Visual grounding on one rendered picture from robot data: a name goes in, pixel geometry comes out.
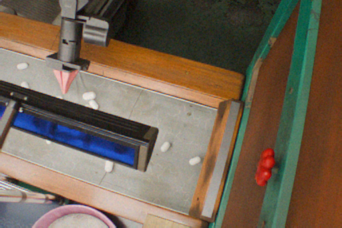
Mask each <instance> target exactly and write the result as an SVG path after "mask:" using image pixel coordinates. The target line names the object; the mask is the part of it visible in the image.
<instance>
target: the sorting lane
mask: <svg viewBox="0 0 342 228"><path fill-rule="evenodd" d="M23 62H27V64H28V67H27V68H24V69H22V70H20V69H18V68H17V66H18V64H20V63H23ZM0 80H3V81H6V82H9V83H13V84H16V85H18V86H21V83H23V82H27V83H28V86H29V88H30V89H32V90H35V91H39V92H41V93H44V94H49V95H51V96H54V97H58V96H61V97H62V98H63V99H64V100H69V101H70V102H74V103H76V104H81V105H83V106H85V105H86V104H89V102H90V100H84V99H83V94H85V93H87V92H94V93H95V94H96V97H95V98H94V99H92V100H94V101H96V103H97V104H98V109H97V110H99V111H102V112H107V113H109V114H113V115H117V116H120V117H122V118H126V119H130V120H133V121H135V122H139V123H143V124H147V125H149V126H151V127H156V128H158V129H159V133H158V137H157V139H156V143H155V145H154V149H153V153H152V155H151V158H150V162H149V165H148V168H147V171H146V172H141V171H139V170H134V169H132V168H129V167H126V166H122V165H119V164H116V163H114V162H113V169H112V171H111V172H107V171H105V166H106V162H107V160H104V159H102V158H97V157H94V156H92V155H90V154H85V153H82V152H80V151H78V150H73V149H70V148H68V147H63V146H62V145H59V144H56V143H54V142H52V143H51V144H47V143H46V140H44V139H42V138H39V137H36V136H33V135H30V134H28V133H24V132H21V131H19V130H16V129H13V128H12V129H11V132H10V135H9V136H8V139H7V142H6V143H5V146H4V147H3V150H2V152H4V153H7V154H10V155H12V156H15V157H18V158H22V159H23V160H26V161H29V162H32V163H34V164H37V165H39V166H44V167H45V168H48V169H50V170H55V171H57V172H59V173H61V174H64V175H69V176H71V177H73V178H75V179H79V180H82V181H85V182H87V183H90V184H94V185H97V186H99V187H101V188H105V189H108V190H110V191H113V192H117V193H120V194H123V195H125V196H129V197H131V198H134V199H139V200H141V201H144V202H146V203H151V204H153V205H157V206H160V207H163V208H167V209H169V210H171V211H176V212H178V213H184V214H185V215H188V213H189V210H190V206H191V202H192V199H193V196H194V191H195V188H196V185H197V182H198V177H199V174H200V171H201V168H202V164H203V160H204V157H205V156H206V153H207V147H208V143H209V141H210V137H211V133H212V129H213V126H214V122H215V118H216V113H217V110H218V109H215V108H210V107H208V106H204V105H201V104H196V103H194V102H190V101H186V100H182V99H180V98H176V97H171V96H168V95H165V94H162V93H157V92H154V91H151V90H146V89H143V88H140V87H137V86H132V85H129V84H126V83H123V82H118V81H116V80H113V79H108V78H105V77H102V76H97V75H95V74H91V73H87V72H84V71H81V70H80V71H79V72H78V74H77V76H76V77H75V79H74V80H73V81H72V83H71V86H70V87H69V91H68V92H67V94H63V92H62V91H61V86H60V84H59V81H58V79H57V78H56V75H55V74H54V69H51V68H49V67H47V66H46V61H45V60H41V59H38V58H33V57H31V56H27V55H24V54H20V53H17V52H13V51H10V50H6V49H3V48H0ZM89 105H90V104H89ZM166 141H168V142H169V143H170V147H169V148H168V150H167V151H166V152H162V151H161V150H160V149H161V147H162V145H164V143H165V142H166ZM197 156H198V157H200V162H199V163H197V164H194V165H192V164H190V163H189V161H190V159H191V158H195V157H197Z"/></svg>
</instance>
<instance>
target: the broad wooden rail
mask: <svg viewBox="0 0 342 228"><path fill-rule="evenodd" d="M60 27H61V26H58V25H53V24H50V23H45V22H43V21H38V20H35V19H34V20H33V19H30V18H26V17H21V16H18V15H13V14H11V13H6V12H1V11H0V48H3V49H6V50H10V51H13V52H17V53H20V54H24V55H27V56H31V57H33V58H38V59H41V60H45V57H46V56H48V55H50V54H53V53H57V52H58V46H59V33H60ZM80 58H83V59H85V60H90V66H89V69H88V70H86V71H85V70H81V71H84V72H87V73H91V74H95V75H97V76H102V77H105V78H108V79H113V80H116V81H118V82H123V83H126V84H129V85H132V86H137V87H140V88H143V89H146V90H151V91H154V92H157V93H162V94H165V95H168V96H171V97H176V98H180V99H182V100H186V101H190V102H194V103H196V104H201V105H204V106H208V107H210V108H215V109H218V105H219V103H220V102H221V101H226V100H229V99H232V98H234V99H235V100H239V101H241V96H242V92H243V90H244V83H245V80H246V75H244V74H241V73H238V72H232V71H230V70H226V69H224V68H218V67H215V66H212V65H209V64H204V63H200V62H198V61H194V60H189V59H186V58H183V57H180V56H175V55H171V54H169V53H163V52H160V51H157V50H154V49H148V48H146V47H140V46H137V45H134V44H128V43H126V42H122V41H117V40H114V39H110V43H109V46H107V47H103V46H97V45H93V44H90V43H89V44H88V43H84V41H83V37H82V41H81V51H80Z"/></svg>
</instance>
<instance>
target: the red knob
mask: <svg viewBox="0 0 342 228"><path fill-rule="evenodd" d="M256 166H257V171H256V173H255V175H254V177H255V179H256V182H257V184H258V185H260V186H264V185H266V183H267V181H268V180H269V179H270V178H271V176H272V174H274V175H275V174H276V173H277V171H278V168H279V167H278V166H277V165H275V152H274V150H273V149H271V148H268V149H265V150H264V151H263V152H262V153H261V156H260V160H259V162H258V163H257V165H256Z"/></svg>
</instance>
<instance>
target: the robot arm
mask: <svg viewBox="0 0 342 228"><path fill-rule="evenodd" d="M93 1H94V0H59V4H60V5H61V16H63V17H62V18H61V27H60V33H59V46H58V52H57V53H53V54H50V55H48V56H46V57H45V61H46V66H47V67H49V68H51V69H54V74H55V75H56V78H57V79H58V81H59V84H60V86H61V91H62V92H63V94H67V92H68V91H69V87H70V86H71V83H72V81H73V80H74V79H75V77H76V76H77V74H78V72H79V71H80V70H85V71H86V70H88V69H89V66H90V60H85V59H83V58H80V51H81V41H82V37H83V41H84V43H88V44H89V43H90V44H93V45H97V46H103V47H107V46H109V43H110V38H111V35H112V20H110V19H108V18H104V17H101V16H97V15H95V14H91V13H88V12H86V7H87V6H88V5H89V4H90V3H92V2H93Z"/></svg>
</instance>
